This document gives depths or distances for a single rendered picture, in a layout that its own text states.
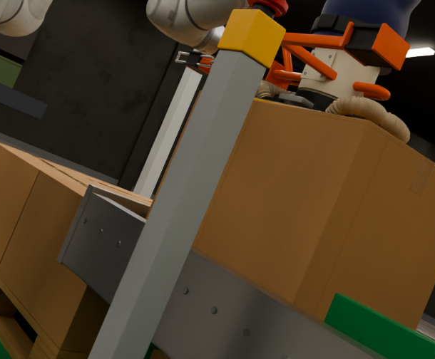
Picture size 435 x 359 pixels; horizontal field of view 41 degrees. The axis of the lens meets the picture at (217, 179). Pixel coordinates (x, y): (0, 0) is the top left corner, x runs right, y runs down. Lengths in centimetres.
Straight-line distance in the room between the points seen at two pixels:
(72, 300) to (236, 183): 66
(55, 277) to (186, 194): 101
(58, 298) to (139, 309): 89
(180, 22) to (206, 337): 75
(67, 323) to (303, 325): 95
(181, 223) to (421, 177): 55
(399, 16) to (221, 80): 67
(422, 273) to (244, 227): 40
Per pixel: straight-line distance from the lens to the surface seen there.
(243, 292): 100
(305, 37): 123
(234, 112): 92
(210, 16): 138
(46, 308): 185
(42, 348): 182
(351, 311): 99
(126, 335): 93
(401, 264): 128
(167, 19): 144
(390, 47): 109
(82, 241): 145
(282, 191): 118
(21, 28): 175
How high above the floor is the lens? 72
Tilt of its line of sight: 1 degrees up
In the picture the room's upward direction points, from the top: 23 degrees clockwise
